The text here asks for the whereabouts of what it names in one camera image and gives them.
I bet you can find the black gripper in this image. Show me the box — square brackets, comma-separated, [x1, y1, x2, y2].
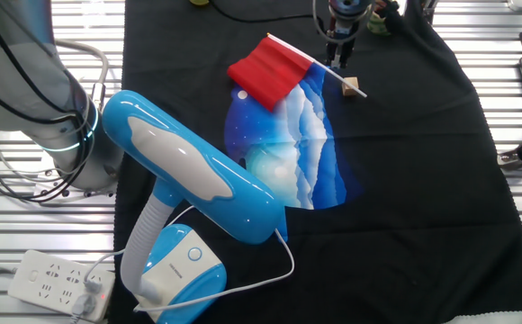
[325, 17, 357, 69]

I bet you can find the red flag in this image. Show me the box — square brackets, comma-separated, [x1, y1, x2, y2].
[227, 31, 369, 113]

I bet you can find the small wooden cube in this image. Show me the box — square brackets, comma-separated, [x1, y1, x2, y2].
[341, 76, 361, 97]

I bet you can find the green tape roll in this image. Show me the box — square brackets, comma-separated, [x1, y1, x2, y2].
[366, 11, 391, 37]

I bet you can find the black cloth with whale print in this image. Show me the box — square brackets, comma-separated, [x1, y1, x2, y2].
[107, 0, 522, 324]

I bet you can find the blue white desk lamp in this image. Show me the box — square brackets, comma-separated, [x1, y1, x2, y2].
[102, 89, 289, 324]

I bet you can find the grey power plug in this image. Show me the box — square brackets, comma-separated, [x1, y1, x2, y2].
[69, 294, 96, 324]

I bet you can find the white power strip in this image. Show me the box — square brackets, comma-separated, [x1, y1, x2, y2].
[7, 249, 116, 323]

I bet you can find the white camera cable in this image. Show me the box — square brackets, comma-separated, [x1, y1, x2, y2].
[311, 0, 365, 45]

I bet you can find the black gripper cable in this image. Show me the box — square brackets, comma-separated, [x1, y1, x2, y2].
[207, 0, 317, 24]

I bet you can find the aluminium frame bar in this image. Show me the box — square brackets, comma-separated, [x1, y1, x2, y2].
[421, 0, 440, 24]

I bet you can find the thick grey robot cable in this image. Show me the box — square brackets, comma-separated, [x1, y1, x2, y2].
[55, 39, 110, 113]

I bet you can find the white lamp cable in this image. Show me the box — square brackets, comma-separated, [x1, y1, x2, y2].
[83, 204, 296, 314]

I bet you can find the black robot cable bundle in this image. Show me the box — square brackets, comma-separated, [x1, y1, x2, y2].
[0, 0, 92, 206]

